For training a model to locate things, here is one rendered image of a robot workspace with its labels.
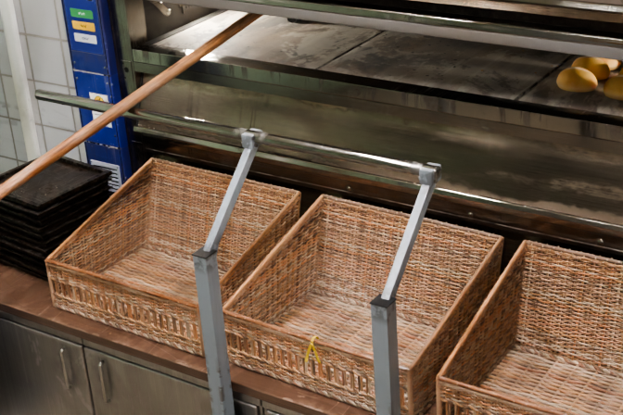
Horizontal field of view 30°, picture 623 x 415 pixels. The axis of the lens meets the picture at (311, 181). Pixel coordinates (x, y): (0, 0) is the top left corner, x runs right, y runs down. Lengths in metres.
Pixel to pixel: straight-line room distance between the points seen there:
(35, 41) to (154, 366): 1.18
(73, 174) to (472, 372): 1.41
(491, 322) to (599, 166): 0.45
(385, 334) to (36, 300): 1.26
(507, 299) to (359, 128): 0.60
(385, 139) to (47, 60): 1.21
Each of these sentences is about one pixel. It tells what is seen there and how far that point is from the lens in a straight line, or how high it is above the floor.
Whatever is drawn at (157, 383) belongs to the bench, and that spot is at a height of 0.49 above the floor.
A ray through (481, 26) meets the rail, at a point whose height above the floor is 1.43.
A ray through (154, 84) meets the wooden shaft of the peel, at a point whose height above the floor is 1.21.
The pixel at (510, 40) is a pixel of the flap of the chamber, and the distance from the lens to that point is 2.59.
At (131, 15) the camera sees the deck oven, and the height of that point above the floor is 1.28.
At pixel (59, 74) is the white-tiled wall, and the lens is 3.72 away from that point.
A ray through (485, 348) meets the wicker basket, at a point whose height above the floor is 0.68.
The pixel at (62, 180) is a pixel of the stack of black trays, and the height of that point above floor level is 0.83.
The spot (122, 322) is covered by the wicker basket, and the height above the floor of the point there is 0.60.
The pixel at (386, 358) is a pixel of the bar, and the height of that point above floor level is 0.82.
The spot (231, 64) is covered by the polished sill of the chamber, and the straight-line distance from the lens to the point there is 3.23.
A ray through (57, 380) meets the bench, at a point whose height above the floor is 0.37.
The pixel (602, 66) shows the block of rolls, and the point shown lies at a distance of 2.99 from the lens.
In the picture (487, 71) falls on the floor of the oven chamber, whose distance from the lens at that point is 3.06.
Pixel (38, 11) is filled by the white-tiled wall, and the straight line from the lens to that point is 3.70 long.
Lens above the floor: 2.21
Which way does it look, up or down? 25 degrees down
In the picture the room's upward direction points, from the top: 4 degrees counter-clockwise
